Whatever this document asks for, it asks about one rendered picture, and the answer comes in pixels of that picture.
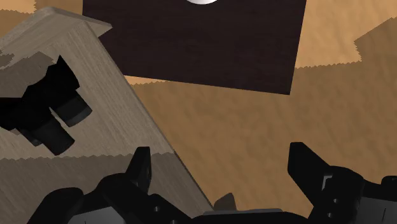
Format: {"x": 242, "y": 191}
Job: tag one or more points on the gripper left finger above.
{"x": 124, "y": 198}

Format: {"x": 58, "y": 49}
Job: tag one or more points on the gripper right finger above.
{"x": 328, "y": 186}

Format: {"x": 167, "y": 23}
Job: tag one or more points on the pale wooden table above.
{"x": 118, "y": 118}

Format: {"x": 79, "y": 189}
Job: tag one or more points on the black object with cylinders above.
{"x": 40, "y": 105}

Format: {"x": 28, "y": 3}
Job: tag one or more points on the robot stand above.
{"x": 201, "y": 43}

